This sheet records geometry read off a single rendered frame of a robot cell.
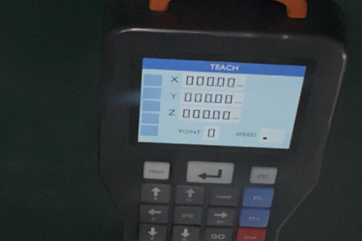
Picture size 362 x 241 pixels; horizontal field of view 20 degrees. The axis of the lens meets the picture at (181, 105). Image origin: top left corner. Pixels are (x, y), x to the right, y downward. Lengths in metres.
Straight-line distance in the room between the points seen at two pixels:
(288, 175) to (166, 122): 0.06
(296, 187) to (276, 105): 0.05
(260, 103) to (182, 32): 0.04
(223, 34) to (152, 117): 0.05
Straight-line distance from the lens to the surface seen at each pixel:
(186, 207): 0.42
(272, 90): 0.38
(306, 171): 0.41
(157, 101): 0.38
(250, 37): 0.36
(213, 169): 0.40
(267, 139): 0.39
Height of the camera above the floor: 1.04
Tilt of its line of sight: 45 degrees down
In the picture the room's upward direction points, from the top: 180 degrees clockwise
